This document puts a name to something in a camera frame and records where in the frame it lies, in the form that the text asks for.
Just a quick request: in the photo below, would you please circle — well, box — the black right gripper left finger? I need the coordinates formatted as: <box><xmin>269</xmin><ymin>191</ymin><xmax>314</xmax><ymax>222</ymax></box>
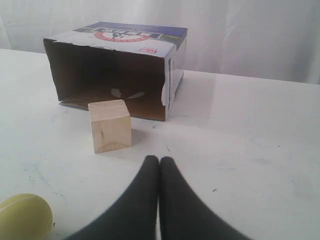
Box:
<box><xmin>67</xmin><ymin>155</ymin><xmax>160</xmax><ymax>240</ymax></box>

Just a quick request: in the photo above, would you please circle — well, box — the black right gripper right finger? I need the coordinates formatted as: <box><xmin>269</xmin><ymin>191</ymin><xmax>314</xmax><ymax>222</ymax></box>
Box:
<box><xmin>159</xmin><ymin>156</ymin><xmax>247</xmax><ymax>240</ymax></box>

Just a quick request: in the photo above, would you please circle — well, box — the yellow ball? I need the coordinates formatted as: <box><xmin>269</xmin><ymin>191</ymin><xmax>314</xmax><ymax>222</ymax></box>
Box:
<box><xmin>0</xmin><ymin>193</ymin><xmax>53</xmax><ymax>240</ymax></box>

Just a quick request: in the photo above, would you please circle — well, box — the light wooden cube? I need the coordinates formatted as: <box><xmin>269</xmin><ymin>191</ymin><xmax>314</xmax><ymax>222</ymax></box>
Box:
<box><xmin>88</xmin><ymin>99</ymin><xmax>132</xmax><ymax>154</ymax></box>

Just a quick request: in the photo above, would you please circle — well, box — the blue white cardboard box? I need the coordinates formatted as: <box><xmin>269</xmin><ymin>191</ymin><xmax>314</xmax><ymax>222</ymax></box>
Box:
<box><xmin>43</xmin><ymin>21</ymin><xmax>188</xmax><ymax>121</ymax></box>

